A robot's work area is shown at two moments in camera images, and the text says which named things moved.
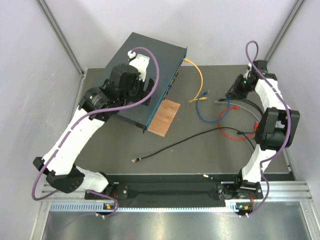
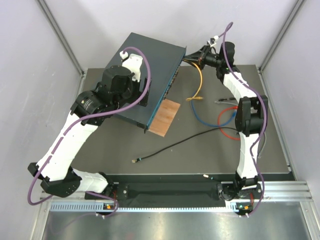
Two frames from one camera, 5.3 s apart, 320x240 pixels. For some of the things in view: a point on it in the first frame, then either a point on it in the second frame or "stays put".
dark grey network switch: x=166 y=60 stays put
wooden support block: x=164 y=117 stays put
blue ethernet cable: x=204 y=94 → x=216 y=126
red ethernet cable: x=235 y=107 stays put
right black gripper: x=234 y=92 → x=200 y=54
